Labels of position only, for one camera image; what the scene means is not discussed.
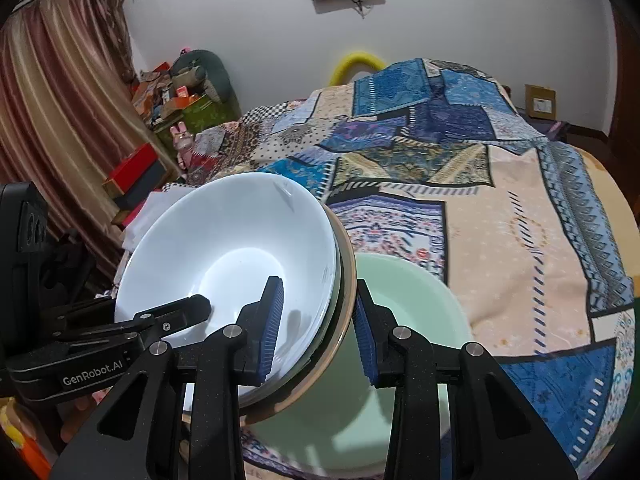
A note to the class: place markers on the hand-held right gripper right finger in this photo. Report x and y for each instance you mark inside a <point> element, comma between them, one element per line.
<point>361,332</point>

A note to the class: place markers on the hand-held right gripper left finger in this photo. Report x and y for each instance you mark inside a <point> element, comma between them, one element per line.
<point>272,330</point>

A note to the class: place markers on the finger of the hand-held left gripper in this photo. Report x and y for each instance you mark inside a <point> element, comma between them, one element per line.
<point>190,306</point>
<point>125,332</point>

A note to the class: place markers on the pink bowl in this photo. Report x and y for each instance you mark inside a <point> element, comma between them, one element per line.
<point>350,285</point>

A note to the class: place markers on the white bowl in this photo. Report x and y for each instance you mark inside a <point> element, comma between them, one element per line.
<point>225,260</point>

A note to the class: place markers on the light green plate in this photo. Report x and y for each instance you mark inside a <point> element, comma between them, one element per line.
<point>415,305</point>

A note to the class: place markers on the person's left hand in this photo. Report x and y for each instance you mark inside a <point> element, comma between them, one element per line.
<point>75,417</point>

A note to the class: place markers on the white cloth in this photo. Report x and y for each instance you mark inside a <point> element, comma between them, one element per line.
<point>145,225</point>

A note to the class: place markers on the red box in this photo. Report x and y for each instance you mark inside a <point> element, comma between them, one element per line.
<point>132,167</point>

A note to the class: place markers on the pink bunny toy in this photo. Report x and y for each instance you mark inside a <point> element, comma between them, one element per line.
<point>182,145</point>

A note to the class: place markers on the patchwork blanket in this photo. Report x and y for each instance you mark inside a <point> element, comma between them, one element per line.
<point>500,235</point>

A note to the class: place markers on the striped pink curtain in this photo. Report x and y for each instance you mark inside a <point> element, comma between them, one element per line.
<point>50,110</point>

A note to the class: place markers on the green box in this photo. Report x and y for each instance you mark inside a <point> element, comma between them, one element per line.
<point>205,115</point>

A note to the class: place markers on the pile of boxes and packets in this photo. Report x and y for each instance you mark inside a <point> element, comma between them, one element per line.
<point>165,92</point>

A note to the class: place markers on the yellow foam hoop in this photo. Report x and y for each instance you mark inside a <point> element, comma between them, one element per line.
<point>345,62</point>

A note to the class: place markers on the purple bag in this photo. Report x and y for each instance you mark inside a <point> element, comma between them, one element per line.
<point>556,130</point>

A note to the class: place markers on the cardboard box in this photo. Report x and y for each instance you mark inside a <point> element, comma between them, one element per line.
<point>540,101</point>

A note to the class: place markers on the brown wooden door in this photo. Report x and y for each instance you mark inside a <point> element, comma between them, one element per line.
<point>625,85</point>

